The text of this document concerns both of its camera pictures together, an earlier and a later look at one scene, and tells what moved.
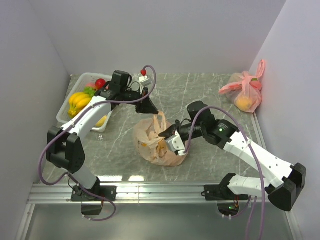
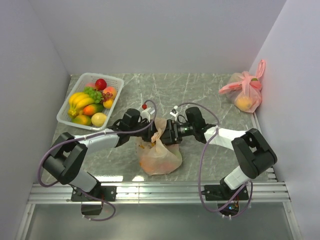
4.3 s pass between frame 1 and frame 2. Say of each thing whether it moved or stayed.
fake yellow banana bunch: stayed
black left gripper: moved
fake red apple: stayed
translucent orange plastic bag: moved
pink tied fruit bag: stayed
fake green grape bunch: stayed
